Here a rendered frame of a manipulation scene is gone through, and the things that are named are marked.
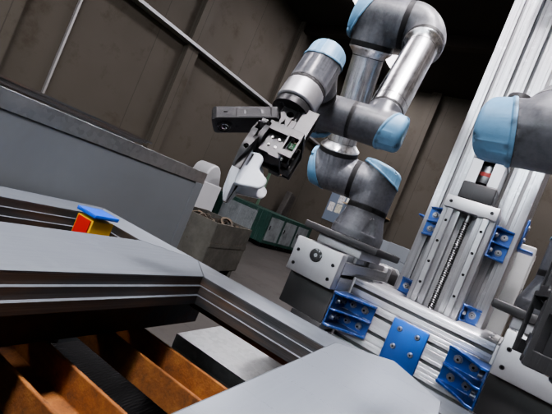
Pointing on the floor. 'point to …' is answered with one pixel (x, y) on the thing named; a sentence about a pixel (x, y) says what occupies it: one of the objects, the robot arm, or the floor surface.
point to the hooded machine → (209, 192)
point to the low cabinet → (262, 223)
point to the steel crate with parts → (214, 241)
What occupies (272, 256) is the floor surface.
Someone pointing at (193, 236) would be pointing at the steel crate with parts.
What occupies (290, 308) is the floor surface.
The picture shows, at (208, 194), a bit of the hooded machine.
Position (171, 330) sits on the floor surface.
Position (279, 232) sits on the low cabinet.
